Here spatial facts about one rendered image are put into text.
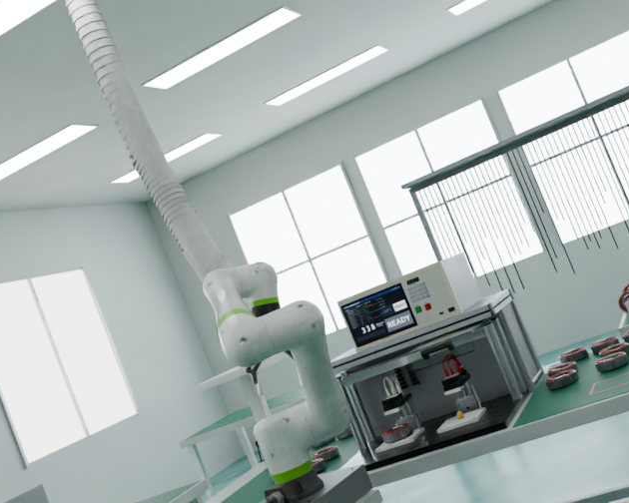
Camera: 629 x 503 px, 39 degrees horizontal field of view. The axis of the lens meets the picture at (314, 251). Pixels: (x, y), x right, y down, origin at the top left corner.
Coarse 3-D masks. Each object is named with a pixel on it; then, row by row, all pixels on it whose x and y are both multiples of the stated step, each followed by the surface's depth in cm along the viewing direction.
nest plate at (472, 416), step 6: (480, 408) 317; (468, 414) 314; (474, 414) 310; (480, 414) 308; (450, 420) 317; (456, 420) 312; (462, 420) 308; (468, 420) 304; (474, 420) 303; (444, 426) 310; (450, 426) 307; (456, 426) 306; (438, 432) 308
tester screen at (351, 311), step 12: (396, 288) 331; (360, 300) 336; (372, 300) 335; (384, 300) 333; (396, 300) 331; (348, 312) 339; (360, 312) 337; (372, 312) 335; (396, 312) 332; (360, 324) 337; (384, 324) 334; (408, 324) 330; (360, 336) 338
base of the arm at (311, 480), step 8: (312, 472) 266; (296, 480) 263; (304, 480) 263; (312, 480) 264; (320, 480) 268; (272, 488) 262; (280, 488) 259; (288, 488) 260; (296, 488) 262; (304, 488) 262; (312, 488) 263; (320, 488) 265; (272, 496) 258; (280, 496) 258; (288, 496) 259; (296, 496) 259; (304, 496) 261
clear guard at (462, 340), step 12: (444, 336) 316; (456, 336) 300; (468, 336) 298; (420, 348) 307; (444, 348) 300; (456, 348) 297; (468, 348) 294; (408, 360) 305; (420, 360) 302; (432, 360) 300; (444, 360) 297; (408, 372) 302
